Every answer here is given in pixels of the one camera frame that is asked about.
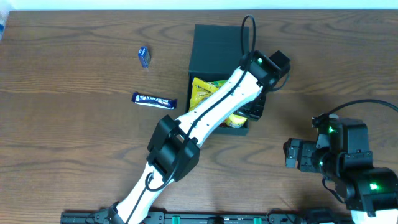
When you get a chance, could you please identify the right black cable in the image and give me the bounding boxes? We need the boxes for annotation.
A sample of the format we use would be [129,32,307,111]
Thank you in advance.
[328,98,398,116]

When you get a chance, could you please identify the white blue object at edge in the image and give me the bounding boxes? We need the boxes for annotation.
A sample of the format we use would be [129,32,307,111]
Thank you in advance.
[0,7,9,40]

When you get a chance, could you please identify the yellow Mentos gum bottle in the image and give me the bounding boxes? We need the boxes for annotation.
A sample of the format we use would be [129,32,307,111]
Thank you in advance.
[225,114,247,128]

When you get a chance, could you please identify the dark blue chocolate bar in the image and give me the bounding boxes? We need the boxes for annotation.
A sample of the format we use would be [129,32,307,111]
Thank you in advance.
[131,92,177,110]

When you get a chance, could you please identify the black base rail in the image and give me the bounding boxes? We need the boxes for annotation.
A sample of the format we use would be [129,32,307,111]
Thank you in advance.
[60,208,354,224]

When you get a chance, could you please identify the dark green box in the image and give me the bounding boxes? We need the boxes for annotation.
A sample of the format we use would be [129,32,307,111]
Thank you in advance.
[185,24,251,136]

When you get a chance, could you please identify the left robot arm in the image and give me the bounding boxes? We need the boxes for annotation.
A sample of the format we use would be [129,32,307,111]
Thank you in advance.
[107,50,290,223]

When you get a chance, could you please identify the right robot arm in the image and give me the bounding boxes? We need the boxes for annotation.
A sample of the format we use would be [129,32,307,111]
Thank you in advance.
[283,116,397,223]

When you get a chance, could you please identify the left black cable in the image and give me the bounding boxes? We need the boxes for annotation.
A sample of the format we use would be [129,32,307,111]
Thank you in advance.
[124,14,292,224]

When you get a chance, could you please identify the green Haribo gummy bag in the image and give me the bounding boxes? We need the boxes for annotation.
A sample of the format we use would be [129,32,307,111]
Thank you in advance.
[210,80,226,88]

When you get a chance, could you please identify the black cable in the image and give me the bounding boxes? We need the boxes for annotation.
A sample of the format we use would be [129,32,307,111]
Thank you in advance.
[124,14,292,224]
[328,98,398,116]

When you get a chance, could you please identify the yellow Hacks candy bag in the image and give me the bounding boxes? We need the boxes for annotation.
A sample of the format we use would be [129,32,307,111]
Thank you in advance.
[188,77,219,111]

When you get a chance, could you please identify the small blue cardboard box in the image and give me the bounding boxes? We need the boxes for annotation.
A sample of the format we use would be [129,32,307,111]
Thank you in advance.
[137,46,151,68]

